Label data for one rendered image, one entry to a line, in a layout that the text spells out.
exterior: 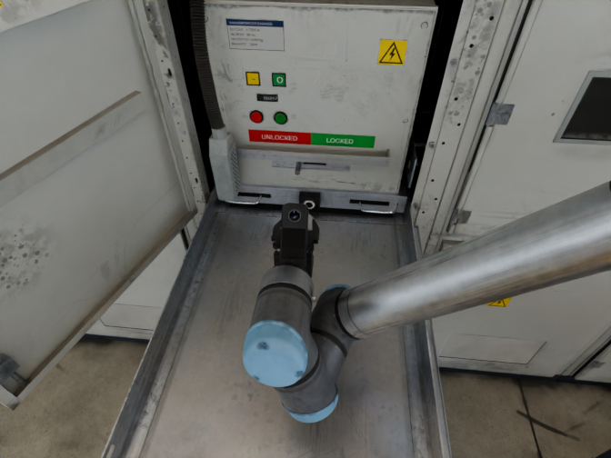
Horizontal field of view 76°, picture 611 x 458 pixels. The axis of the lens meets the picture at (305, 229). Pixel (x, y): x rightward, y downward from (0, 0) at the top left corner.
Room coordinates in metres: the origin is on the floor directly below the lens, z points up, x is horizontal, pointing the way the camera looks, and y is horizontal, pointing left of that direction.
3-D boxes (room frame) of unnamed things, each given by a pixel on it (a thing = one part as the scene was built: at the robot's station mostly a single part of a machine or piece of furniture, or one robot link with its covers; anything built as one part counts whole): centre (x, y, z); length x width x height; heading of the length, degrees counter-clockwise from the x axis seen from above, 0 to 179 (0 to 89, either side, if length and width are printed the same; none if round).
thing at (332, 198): (0.88, -0.02, 0.89); 0.54 x 0.05 x 0.06; 84
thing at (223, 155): (0.82, 0.20, 1.04); 0.08 x 0.05 x 0.17; 174
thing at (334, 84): (0.86, -0.01, 1.15); 0.48 x 0.01 x 0.48; 84
